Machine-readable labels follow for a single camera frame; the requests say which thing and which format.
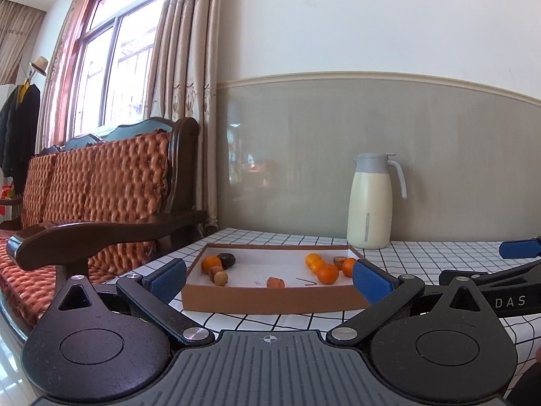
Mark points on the brown pleated curtain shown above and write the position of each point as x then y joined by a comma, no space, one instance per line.
17,38

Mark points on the cream thermos jug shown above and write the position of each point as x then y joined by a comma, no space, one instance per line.
367,211

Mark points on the red and yellow item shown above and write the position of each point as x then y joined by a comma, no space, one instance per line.
5,196

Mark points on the pink sheer curtain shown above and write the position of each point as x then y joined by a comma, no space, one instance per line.
67,50

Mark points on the beige patterned curtain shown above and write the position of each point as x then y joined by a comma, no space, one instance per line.
186,72

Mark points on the brown cardboard box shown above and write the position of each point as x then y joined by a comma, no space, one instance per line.
253,300

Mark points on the wooden sofa with orange cushions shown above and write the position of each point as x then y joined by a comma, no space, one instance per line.
105,186

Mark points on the carrot chunk with stem end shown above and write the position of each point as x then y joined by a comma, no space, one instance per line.
339,261

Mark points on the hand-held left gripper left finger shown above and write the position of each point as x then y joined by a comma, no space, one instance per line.
169,281

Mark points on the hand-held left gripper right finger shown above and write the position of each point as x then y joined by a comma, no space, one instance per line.
372,281

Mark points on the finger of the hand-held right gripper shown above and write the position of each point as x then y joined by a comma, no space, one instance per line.
520,248
507,275

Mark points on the reddish brown fruit chunk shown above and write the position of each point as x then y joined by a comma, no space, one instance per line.
214,269

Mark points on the orange carrot chunk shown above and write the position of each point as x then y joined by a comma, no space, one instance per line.
275,282

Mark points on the window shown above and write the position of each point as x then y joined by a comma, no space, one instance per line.
122,72

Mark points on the dark purple mangosteen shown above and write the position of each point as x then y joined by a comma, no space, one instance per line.
227,260

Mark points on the white checked tablecloth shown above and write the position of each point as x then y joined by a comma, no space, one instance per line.
422,258

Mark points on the yellow garment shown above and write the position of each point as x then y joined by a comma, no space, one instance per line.
23,92

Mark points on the straw hat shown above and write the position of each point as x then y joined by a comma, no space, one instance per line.
40,65

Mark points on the brown kiwi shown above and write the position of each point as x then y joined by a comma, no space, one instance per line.
221,278

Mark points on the black coat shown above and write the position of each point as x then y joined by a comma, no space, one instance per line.
19,139

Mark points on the small orange tangerine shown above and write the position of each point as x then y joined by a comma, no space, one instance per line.
312,258
313,267

